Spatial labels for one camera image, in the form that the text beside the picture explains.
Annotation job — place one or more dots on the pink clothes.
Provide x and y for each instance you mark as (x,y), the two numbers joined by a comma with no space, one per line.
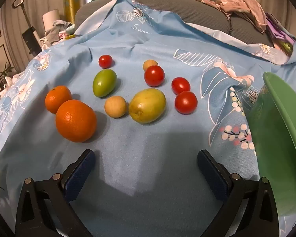
(249,5)

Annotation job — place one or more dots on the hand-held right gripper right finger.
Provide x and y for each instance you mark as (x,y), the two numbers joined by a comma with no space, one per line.
(212,171)

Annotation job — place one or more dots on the large red cherry tomato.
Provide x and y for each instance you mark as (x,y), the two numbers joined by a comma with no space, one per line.
(154,75)

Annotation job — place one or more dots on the purple clothes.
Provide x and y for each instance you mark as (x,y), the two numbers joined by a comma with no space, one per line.
(277,30)

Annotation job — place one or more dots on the green potted plant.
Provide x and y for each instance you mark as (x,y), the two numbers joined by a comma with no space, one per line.
(5,72)

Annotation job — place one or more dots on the grey sofa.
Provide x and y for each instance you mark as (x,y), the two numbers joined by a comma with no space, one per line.
(199,12)

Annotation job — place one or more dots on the small red cherry tomato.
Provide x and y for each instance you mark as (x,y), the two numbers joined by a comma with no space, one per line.
(105,61)

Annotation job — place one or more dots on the yellow-green jujube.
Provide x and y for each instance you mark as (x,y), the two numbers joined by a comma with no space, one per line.
(147,106)

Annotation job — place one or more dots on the green plastic bowl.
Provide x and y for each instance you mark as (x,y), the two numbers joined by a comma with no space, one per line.
(273,140)

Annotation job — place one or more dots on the white plastic bag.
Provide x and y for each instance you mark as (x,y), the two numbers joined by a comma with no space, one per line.
(10,81)

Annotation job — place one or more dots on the large tan longan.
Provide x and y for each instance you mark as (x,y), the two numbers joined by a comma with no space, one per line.
(115,107)

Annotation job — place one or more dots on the small orange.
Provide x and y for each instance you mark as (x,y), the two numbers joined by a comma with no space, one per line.
(56,97)

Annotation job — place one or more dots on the small green cloth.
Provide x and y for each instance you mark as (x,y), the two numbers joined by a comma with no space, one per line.
(286,46)

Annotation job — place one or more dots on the green jujube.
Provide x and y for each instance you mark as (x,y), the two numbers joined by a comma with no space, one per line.
(104,83)

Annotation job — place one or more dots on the yellow patterned curtain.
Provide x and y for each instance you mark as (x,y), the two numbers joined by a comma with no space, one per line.
(71,0)

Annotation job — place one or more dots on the black stick vacuum cleaner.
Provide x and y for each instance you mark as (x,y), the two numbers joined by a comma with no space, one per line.
(29,37)

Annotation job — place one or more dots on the white paper roll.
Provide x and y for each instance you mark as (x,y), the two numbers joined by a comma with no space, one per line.
(50,17)

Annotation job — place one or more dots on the blue floral bed sheet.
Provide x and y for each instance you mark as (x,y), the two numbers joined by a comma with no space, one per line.
(148,153)

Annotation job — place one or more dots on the pile of mixed clothes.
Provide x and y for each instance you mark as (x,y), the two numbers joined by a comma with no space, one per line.
(55,31)

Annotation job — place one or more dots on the small tan longan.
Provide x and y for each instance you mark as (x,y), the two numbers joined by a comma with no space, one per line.
(148,64)

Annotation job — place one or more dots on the large orange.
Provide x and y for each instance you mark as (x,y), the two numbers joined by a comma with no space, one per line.
(76,121)

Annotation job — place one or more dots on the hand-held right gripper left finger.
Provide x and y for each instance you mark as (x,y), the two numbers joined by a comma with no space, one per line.
(81,171)

